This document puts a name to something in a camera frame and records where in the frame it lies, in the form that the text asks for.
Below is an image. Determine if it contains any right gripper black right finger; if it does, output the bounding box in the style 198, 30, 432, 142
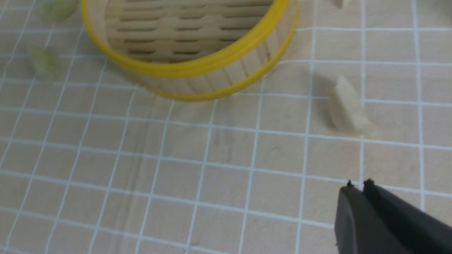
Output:
363, 179, 452, 254

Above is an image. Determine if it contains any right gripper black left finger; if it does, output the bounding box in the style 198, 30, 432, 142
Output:
334, 181, 413, 254

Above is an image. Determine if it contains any white dumpling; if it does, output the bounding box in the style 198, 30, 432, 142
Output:
329, 75, 375, 136
333, 0, 352, 9

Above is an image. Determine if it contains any green dumpling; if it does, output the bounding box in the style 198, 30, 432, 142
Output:
40, 0, 79, 23
28, 47, 59, 81

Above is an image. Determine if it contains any yellow-rimmed bamboo steamer tray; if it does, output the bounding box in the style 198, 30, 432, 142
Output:
81, 0, 300, 101

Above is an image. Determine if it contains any checkered beige tablecloth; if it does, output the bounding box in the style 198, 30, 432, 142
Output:
1, 0, 451, 254

